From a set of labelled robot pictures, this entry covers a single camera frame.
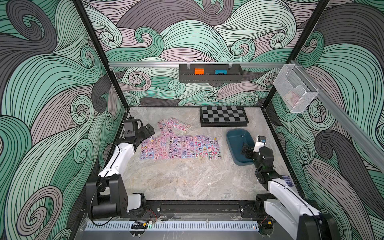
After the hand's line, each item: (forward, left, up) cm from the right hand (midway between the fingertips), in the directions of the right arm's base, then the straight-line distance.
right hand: (254, 145), depth 85 cm
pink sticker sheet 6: (+3, +23, -10) cm, 25 cm away
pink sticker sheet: (+3, +66, -9) cm, 66 cm away
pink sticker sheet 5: (+6, +31, -10) cm, 33 cm away
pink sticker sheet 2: (+5, +57, -10) cm, 58 cm away
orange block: (+40, +31, +25) cm, 57 cm away
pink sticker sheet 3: (+4, +48, -9) cm, 49 cm away
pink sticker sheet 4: (+5, +39, -9) cm, 40 cm away
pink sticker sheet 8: (+23, +46, -9) cm, 52 cm away
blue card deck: (-17, -17, -9) cm, 26 cm away
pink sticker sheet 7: (+20, +55, -10) cm, 59 cm away
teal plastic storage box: (+14, +5, -13) cm, 20 cm away
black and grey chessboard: (+30, +20, -7) cm, 37 cm away
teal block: (+41, +19, +23) cm, 51 cm away
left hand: (+8, +63, +6) cm, 64 cm away
